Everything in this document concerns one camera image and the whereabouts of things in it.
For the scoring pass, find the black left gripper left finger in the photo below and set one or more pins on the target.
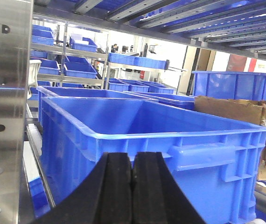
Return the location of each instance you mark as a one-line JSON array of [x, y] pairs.
[[104, 197]]

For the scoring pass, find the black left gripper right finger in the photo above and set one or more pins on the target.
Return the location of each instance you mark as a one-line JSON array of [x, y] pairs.
[[157, 199]]

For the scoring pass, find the blue bin in front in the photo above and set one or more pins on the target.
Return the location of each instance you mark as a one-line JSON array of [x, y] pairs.
[[214, 160]]

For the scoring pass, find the blue bin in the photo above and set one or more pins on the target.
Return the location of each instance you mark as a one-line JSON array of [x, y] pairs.
[[230, 85], [214, 160], [48, 91]]

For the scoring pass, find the blue bin behind front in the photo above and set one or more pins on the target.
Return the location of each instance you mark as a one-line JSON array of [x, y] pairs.
[[48, 91]]

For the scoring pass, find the blue bin far right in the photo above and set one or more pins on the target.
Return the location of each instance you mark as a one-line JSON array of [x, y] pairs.
[[230, 85]]

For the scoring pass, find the steel shelf upright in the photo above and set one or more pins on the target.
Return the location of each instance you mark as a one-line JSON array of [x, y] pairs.
[[15, 39]]

